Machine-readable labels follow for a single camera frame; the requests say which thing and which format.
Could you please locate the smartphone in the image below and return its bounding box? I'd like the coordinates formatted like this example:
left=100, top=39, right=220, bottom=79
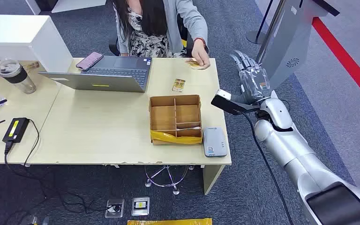
left=75, top=52, right=104, bottom=72

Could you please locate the chrome stanchion post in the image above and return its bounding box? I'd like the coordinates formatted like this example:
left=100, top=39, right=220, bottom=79
left=255, top=0, right=287, bottom=65

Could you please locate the yellow plastic strip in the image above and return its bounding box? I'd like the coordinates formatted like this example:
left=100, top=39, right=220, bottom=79
left=150, top=130, right=203, bottom=145

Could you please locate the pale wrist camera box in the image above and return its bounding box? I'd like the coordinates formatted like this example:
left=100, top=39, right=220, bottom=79
left=216, top=89, right=232, bottom=101

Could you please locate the white furniture unit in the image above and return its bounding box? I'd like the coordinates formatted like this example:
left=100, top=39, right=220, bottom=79
left=24, top=0, right=108, bottom=15

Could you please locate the black stanchion post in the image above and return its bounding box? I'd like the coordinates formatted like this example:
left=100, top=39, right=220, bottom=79
left=246, top=0, right=274, bottom=45

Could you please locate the chrome stool base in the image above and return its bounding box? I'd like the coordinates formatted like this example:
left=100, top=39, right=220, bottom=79
left=144, top=165, right=195, bottom=195

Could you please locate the yellow plastic bag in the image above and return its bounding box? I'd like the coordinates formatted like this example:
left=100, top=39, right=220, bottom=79
left=127, top=218, right=213, bottom=225

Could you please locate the black power adapter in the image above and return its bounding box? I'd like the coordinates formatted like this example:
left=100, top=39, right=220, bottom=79
left=2, top=117, right=30, bottom=144

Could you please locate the black adapter cable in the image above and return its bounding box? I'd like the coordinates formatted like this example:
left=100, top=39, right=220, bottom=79
left=3, top=119, right=121, bottom=218

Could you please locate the open floor socket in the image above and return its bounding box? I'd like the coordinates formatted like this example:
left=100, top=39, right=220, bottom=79
left=105, top=198, right=125, bottom=219

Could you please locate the person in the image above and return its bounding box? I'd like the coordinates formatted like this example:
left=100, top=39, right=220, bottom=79
left=111, top=0, right=211, bottom=70

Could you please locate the pale wooden desk leg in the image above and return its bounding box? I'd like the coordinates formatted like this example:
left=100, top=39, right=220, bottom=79
left=202, top=165, right=225, bottom=195

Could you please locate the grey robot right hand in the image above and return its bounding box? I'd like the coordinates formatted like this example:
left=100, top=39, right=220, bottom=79
left=229, top=50, right=271, bottom=105

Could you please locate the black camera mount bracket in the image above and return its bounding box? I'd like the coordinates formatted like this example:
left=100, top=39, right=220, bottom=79
left=211, top=94, right=261, bottom=116

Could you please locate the grey laptop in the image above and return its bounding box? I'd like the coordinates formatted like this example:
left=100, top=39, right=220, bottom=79
left=38, top=56, right=153, bottom=93

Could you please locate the floor socket with yellow label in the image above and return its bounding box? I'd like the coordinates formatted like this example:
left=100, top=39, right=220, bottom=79
left=131, top=196, right=150, bottom=217

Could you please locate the small brown packet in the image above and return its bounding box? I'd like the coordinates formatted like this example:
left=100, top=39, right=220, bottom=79
left=23, top=61, right=40, bottom=71

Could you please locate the clear tumbler with lid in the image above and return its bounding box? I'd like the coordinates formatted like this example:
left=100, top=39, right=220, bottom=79
left=0, top=58, right=37, bottom=95

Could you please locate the grey kiosk stand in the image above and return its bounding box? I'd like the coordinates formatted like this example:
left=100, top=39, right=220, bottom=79
left=254, top=0, right=340, bottom=91

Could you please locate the divided cardboard box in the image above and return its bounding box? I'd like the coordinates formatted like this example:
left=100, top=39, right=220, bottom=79
left=149, top=94, right=203, bottom=145

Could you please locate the grey and yellow floor gadget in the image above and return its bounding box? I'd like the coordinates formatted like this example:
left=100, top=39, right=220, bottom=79
left=21, top=214, right=50, bottom=225

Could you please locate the grey card reader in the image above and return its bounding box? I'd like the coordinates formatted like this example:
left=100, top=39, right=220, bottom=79
left=202, top=127, right=228, bottom=158

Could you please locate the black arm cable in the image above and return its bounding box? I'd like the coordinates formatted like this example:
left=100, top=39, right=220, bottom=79
left=239, top=110, right=295, bottom=225

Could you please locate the person's left hand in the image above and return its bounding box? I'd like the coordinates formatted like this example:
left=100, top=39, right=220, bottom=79
left=191, top=38, right=211, bottom=70

